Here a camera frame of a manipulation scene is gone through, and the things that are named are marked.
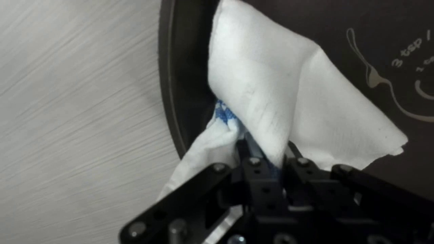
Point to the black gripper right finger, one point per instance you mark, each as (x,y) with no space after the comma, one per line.
(312,180)

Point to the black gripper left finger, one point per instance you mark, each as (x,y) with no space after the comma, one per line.
(261,184)

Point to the white cloth with blue stripes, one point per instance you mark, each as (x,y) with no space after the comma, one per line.
(271,67)

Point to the black frying pan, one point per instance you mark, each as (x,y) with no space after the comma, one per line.
(343,17)

